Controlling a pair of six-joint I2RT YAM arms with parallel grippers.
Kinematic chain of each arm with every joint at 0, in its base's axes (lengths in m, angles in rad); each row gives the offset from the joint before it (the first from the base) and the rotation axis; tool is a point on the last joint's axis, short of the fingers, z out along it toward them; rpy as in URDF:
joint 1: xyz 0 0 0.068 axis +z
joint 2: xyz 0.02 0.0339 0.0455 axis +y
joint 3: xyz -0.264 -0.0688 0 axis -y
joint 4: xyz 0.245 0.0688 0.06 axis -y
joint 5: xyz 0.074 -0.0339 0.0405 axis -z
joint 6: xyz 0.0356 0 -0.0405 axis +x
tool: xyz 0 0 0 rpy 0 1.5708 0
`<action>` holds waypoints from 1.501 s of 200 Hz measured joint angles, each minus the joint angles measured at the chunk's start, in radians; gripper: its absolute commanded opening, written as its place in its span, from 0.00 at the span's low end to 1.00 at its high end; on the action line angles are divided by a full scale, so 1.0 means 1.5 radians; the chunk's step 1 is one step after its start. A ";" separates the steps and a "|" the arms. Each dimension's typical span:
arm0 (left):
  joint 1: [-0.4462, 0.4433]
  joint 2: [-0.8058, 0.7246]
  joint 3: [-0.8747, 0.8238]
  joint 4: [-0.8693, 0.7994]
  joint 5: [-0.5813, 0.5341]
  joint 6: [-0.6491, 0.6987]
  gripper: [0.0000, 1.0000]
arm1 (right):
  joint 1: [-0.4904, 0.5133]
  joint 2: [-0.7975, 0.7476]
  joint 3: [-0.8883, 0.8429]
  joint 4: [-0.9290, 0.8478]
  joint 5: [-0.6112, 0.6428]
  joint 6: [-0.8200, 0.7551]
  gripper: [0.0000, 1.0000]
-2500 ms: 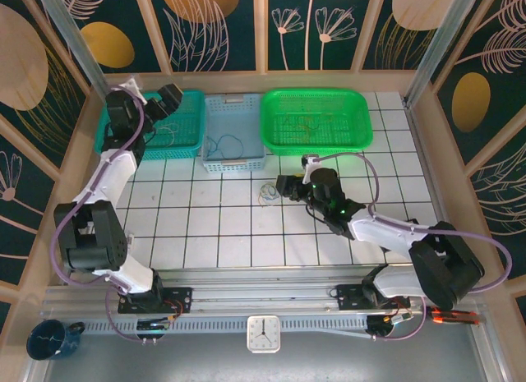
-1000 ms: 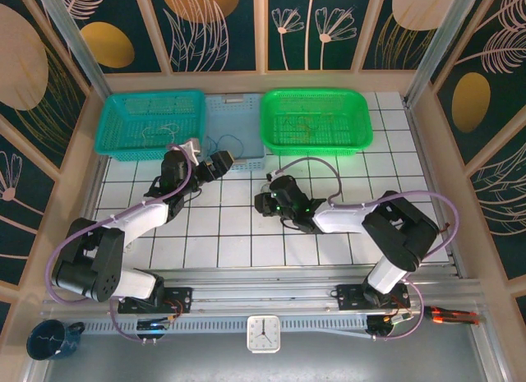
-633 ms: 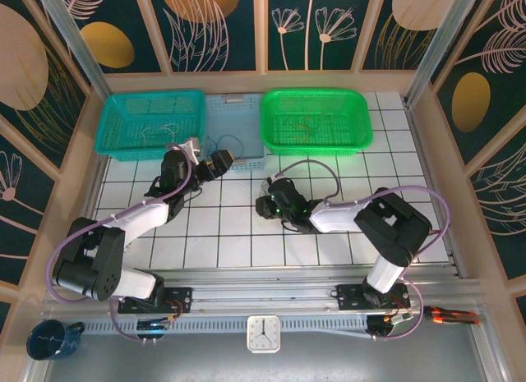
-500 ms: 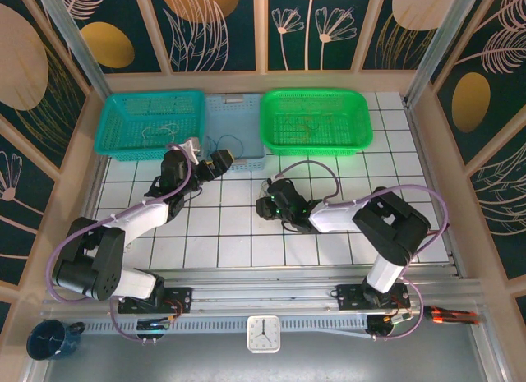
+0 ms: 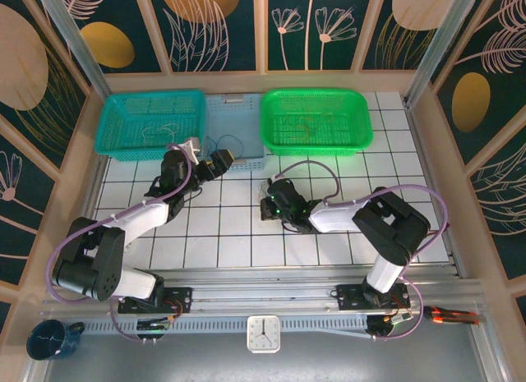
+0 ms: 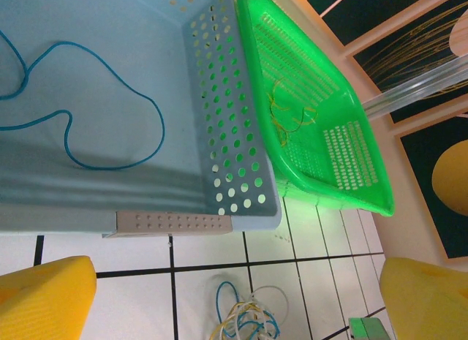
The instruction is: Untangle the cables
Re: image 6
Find white cable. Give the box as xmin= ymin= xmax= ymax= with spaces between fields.
xmin=230 ymin=306 xmax=281 ymax=340
xmin=250 ymin=284 xmax=290 ymax=328

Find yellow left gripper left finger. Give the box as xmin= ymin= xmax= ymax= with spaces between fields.
xmin=0 ymin=255 xmax=98 ymax=340

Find green plastic mesh basket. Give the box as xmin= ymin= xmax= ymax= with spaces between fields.
xmin=235 ymin=0 xmax=396 ymax=219

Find gold oval leaf wall panel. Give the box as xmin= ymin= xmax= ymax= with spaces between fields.
xmin=397 ymin=113 xmax=468 ymax=260

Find aluminium frame post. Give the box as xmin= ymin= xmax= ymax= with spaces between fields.
xmin=363 ymin=58 xmax=468 ymax=118

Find pink disc gold-line wall panel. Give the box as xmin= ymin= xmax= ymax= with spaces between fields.
xmin=350 ymin=0 xmax=468 ymax=125

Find blue cable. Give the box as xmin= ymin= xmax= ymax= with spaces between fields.
xmin=214 ymin=281 xmax=282 ymax=340
xmin=0 ymin=29 xmax=165 ymax=171

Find flower outline wall panel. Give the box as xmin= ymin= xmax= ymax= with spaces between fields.
xmin=305 ymin=0 xmax=468 ymax=48

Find yellow cable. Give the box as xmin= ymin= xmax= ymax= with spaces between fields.
xmin=268 ymin=76 xmax=318 ymax=148
xmin=210 ymin=301 xmax=273 ymax=340

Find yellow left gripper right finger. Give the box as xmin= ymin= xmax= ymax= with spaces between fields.
xmin=379 ymin=257 xmax=468 ymax=340

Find light blue perforated basket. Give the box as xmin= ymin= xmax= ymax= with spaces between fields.
xmin=0 ymin=0 xmax=283 ymax=239

